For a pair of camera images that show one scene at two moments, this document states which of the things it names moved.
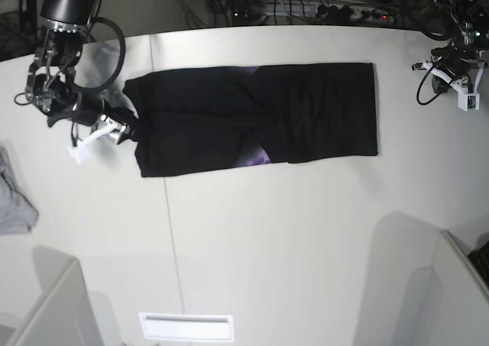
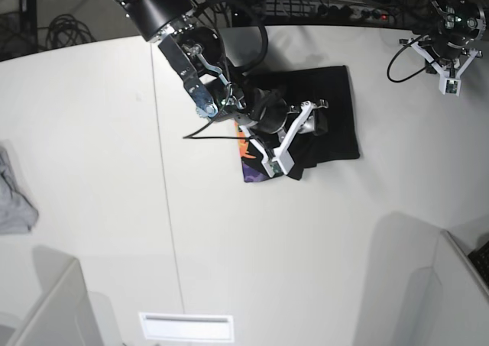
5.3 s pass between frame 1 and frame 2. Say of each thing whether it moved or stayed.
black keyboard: stayed
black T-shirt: moved
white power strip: stayed
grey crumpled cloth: stayed
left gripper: moved
